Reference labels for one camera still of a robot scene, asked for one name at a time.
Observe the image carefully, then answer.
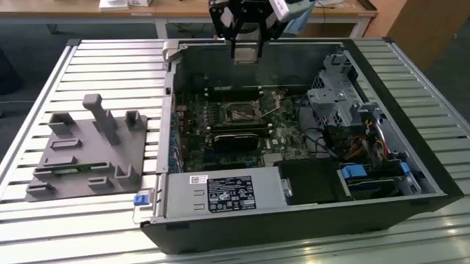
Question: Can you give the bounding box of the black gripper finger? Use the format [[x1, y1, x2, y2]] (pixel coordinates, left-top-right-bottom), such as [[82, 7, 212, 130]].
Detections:
[[257, 12, 268, 60], [230, 12, 246, 59]]

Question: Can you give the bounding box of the silver CPU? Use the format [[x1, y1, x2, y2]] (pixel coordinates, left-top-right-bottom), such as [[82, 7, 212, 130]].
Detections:
[[234, 48, 261, 65]]

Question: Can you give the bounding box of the metal socket cover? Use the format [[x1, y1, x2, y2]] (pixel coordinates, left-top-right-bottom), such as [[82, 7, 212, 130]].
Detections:
[[270, 87, 288, 111]]

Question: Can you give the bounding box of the black RAM slot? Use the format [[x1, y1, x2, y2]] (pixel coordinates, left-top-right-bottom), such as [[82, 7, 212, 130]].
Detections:
[[206, 85, 264, 102], [212, 124, 268, 130], [210, 129, 268, 136]]

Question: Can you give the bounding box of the CPU socket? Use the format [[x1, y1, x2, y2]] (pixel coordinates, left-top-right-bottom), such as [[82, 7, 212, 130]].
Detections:
[[220, 101, 264, 124]]

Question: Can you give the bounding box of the wooden desk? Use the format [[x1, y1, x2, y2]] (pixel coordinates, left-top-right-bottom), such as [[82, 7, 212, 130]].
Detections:
[[0, 0, 380, 39]]

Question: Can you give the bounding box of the metal drive cage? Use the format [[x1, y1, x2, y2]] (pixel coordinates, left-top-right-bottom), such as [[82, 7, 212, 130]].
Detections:
[[306, 53, 386, 128]]

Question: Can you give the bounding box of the black graphics card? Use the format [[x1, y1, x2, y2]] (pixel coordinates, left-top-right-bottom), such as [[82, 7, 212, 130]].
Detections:
[[212, 133, 261, 153]]

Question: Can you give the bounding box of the green motherboard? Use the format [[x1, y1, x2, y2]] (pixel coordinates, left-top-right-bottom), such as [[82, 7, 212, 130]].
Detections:
[[173, 87, 321, 173]]

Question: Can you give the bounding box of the white box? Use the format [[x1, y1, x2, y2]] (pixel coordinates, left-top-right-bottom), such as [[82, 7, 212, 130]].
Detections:
[[99, 0, 130, 12]]

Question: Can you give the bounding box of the wooden cabinet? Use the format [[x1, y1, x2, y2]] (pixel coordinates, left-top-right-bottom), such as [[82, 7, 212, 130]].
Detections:
[[385, 0, 470, 73]]

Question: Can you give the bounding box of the black plastic shroud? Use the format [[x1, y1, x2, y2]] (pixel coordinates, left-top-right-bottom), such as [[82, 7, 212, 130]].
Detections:
[[274, 159, 354, 206]]

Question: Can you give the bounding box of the blue disk carrier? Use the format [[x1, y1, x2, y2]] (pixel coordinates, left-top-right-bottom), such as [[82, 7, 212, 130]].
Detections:
[[341, 163, 369, 183]]

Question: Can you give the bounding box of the silver power supply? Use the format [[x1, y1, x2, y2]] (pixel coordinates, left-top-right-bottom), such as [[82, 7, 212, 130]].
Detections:
[[161, 166, 286, 221]]

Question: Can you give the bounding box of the grey parts rack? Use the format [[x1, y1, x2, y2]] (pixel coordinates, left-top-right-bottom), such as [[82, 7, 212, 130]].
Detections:
[[25, 93, 149, 203]]

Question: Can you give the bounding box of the green RAM stick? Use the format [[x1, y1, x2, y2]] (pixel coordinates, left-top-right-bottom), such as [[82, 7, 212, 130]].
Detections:
[[55, 163, 109, 175]]

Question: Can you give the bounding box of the black PC case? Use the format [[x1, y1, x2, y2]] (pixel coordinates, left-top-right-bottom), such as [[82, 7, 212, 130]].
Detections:
[[139, 37, 465, 255]]

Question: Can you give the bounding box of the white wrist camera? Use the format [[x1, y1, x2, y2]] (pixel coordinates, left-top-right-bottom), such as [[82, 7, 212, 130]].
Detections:
[[269, 0, 317, 22]]

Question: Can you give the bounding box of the black cable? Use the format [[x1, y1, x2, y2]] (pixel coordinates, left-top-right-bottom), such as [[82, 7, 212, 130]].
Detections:
[[300, 126, 340, 160]]

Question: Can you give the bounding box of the coloured wire bundle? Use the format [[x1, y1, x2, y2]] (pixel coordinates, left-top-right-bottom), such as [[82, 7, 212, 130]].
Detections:
[[345, 134, 392, 161]]

